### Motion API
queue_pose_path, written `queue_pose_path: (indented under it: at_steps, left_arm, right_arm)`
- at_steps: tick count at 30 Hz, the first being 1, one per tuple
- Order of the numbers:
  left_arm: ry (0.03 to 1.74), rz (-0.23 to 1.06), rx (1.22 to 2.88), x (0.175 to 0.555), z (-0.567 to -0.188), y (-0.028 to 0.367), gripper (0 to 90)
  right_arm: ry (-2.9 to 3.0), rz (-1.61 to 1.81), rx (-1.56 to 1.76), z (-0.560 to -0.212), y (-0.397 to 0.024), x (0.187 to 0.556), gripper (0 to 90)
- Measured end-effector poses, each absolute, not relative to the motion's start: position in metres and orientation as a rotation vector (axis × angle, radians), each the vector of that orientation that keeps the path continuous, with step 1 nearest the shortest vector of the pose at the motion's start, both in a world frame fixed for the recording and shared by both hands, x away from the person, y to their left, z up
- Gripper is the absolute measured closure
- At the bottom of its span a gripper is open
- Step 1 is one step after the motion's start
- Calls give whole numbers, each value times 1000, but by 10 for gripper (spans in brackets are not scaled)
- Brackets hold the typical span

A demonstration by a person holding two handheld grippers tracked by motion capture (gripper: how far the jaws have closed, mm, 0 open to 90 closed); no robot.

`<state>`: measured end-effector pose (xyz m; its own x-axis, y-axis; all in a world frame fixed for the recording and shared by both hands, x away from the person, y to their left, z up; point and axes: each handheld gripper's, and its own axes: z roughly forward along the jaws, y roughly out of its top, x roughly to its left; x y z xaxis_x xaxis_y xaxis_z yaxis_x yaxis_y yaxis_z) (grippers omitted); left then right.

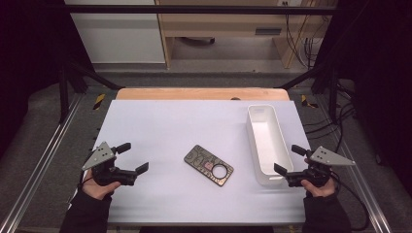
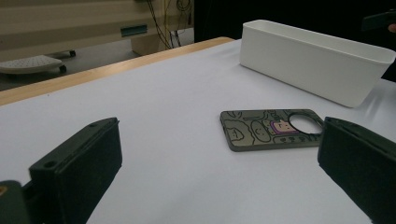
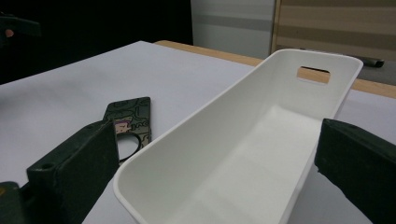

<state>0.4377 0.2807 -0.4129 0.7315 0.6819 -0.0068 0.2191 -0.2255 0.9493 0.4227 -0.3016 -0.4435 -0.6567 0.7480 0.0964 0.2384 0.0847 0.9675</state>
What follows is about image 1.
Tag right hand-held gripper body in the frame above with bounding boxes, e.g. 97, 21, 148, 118
286, 145, 357, 188

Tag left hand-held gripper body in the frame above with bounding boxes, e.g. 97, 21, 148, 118
82, 141, 137, 187

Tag dark patterned phone case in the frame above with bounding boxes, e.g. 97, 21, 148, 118
183, 144, 235, 187

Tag person's left hand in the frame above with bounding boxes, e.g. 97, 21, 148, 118
82, 169, 121, 201

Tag person's right hand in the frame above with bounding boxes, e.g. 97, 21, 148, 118
300, 177, 336, 198

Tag white plastic bin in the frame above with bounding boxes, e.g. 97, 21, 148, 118
246, 104, 295, 186

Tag white table sheet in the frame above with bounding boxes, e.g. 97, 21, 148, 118
93, 99, 313, 225

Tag yellow black hazard tape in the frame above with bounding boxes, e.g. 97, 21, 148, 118
300, 94, 320, 110
92, 93, 107, 111

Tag wooden table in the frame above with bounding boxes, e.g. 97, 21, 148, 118
116, 86, 291, 101

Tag black curtain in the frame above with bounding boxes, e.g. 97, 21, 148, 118
314, 0, 412, 188
0, 0, 95, 158

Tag white cabinet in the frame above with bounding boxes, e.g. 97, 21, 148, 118
63, 0, 166, 64

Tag grey desk label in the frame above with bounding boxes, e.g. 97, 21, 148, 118
255, 27, 283, 36

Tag wooden desk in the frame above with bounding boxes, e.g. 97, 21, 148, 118
154, 0, 338, 70

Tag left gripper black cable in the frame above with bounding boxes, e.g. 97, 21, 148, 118
77, 156, 95, 192

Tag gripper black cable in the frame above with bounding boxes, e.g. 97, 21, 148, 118
77, 156, 95, 192
329, 171, 371, 232

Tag black floor cables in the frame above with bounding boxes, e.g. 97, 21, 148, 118
303, 81, 358, 153

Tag aluminium floor rail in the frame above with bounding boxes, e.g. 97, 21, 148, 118
0, 93, 84, 233
316, 96, 394, 233

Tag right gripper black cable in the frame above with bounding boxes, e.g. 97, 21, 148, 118
329, 171, 371, 232

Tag black frame strut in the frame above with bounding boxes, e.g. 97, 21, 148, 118
274, 62, 340, 121
58, 60, 125, 124

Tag hanging cable bundle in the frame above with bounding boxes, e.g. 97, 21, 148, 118
284, 13, 328, 70

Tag black horizontal frame bar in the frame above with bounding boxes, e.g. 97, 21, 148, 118
63, 4, 342, 16

